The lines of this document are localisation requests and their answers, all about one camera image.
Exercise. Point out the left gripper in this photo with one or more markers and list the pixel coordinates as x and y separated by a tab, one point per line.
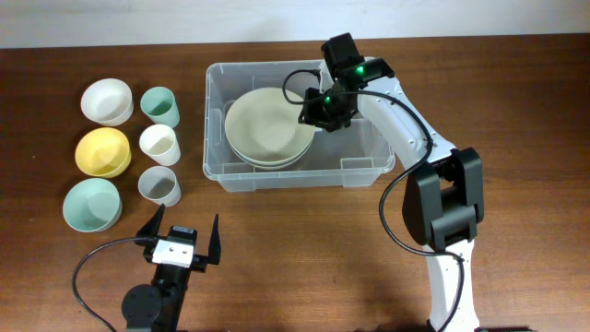
198	262

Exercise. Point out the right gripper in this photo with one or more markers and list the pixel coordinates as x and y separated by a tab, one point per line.
310	113

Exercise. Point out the beige bowl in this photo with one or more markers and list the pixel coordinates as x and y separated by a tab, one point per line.
263	126

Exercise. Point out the cream bowl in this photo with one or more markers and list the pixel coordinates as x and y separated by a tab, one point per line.
271	166

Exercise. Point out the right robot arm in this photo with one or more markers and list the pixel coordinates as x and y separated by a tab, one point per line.
443	200

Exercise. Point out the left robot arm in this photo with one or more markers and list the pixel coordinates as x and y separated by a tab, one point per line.
156	306

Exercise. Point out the clear plastic storage container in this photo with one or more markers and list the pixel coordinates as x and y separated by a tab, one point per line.
351	157

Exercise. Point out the grey cup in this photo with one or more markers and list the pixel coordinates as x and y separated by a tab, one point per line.
159	184

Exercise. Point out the mint green small bowl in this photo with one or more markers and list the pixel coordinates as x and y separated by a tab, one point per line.
92	205

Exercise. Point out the cream white cup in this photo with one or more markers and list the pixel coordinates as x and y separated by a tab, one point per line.
160	143

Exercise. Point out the yellow small bowl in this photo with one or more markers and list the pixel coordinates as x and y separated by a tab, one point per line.
104	152

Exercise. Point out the mint green cup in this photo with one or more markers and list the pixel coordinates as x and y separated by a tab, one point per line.
159	105

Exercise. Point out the white small bowl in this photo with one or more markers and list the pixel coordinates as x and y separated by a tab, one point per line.
107	102

